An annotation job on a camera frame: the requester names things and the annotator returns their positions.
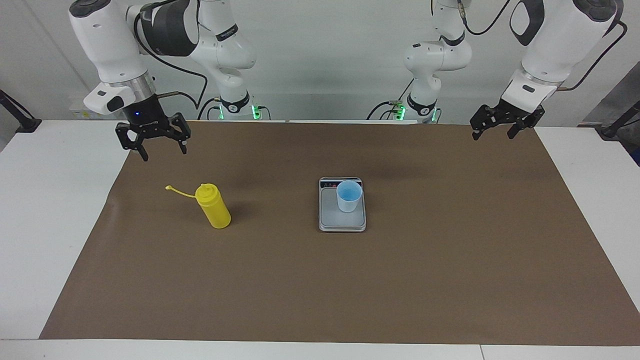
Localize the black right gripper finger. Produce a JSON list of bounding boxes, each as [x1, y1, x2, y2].
[[167, 112, 193, 154], [115, 122, 150, 163]]

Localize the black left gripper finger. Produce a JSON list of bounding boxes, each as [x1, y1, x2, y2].
[[505, 119, 536, 140], [469, 104, 497, 142]]

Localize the yellow squeeze bottle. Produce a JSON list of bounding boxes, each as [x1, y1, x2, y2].
[[165, 183, 232, 230]]

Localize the light blue plastic cup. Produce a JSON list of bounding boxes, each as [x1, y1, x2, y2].
[[336, 180, 363, 213]]

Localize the silver digital kitchen scale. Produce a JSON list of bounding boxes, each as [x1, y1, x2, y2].
[[318, 176, 367, 233]]

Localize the black clamp stand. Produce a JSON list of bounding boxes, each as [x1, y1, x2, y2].
[[0, 90, 42, 134], [600, 100, 640, 139]]

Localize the brown paper table mat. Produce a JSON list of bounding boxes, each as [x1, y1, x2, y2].
[[39, 121, 640, 347]]

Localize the black right base cables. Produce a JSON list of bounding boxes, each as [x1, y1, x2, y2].
[[198, 96, 272, 121]]

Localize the black base cables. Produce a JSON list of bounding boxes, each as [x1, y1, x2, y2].
[[198, 96, 272, 121], [366, 77, 441, 121]]

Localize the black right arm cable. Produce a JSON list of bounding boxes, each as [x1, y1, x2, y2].
[[132, 5, 209, 112]]

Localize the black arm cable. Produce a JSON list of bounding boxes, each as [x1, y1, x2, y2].
[[457, 0, 631, 92], [132, 5, 209, 112]]

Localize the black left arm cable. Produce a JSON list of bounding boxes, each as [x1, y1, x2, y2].
[[457, 0, 631, 92]]

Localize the black left base cables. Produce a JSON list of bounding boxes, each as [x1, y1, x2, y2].
[[366, 77, 441, 121]]

